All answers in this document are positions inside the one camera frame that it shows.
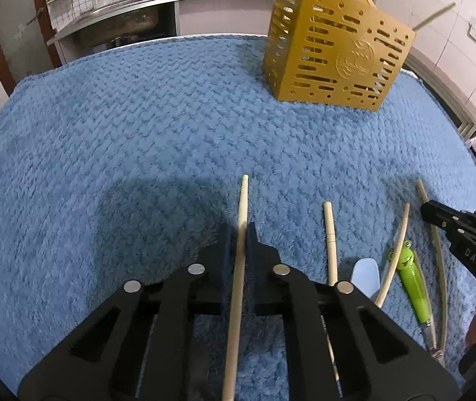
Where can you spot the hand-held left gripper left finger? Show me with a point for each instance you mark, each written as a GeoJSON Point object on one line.
{"type": "Point", "coordinates": [227, 240]}

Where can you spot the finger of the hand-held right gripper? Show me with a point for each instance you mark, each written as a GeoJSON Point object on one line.
{"type": "Point", "coordinates": [438, 215]}

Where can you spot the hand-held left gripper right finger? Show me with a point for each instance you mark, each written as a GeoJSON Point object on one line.
{"type": "Point", "coordinates": [252, 242]}

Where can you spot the wooden chopstick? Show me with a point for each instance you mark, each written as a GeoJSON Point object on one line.
{"type": "Point", "coordinates": [394, 255]}
{"type": "Point", "coordinates": [440, 267]}
{"type": "Point", "coordinates": [434, 16]}
{"type": "Point", "coordinates": [330, 242]}
{"type": "Point", "coordinates": [243, 217]}

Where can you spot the white plastic spoon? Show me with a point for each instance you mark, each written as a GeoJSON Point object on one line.
{"type": "Point", "coordinates": [365, 277]}

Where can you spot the blue fleece blanket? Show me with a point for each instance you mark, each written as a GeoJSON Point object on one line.
{"type": "Point", "coordinates": [137, 133]}

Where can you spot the steel kitchen sink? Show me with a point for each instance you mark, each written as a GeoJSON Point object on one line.
{"type": "Point", "coordinates": [125, 21]}

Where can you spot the brown door frame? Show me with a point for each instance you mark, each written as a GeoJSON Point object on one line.
{"type": "Point", "coordinates": [45, 29]}

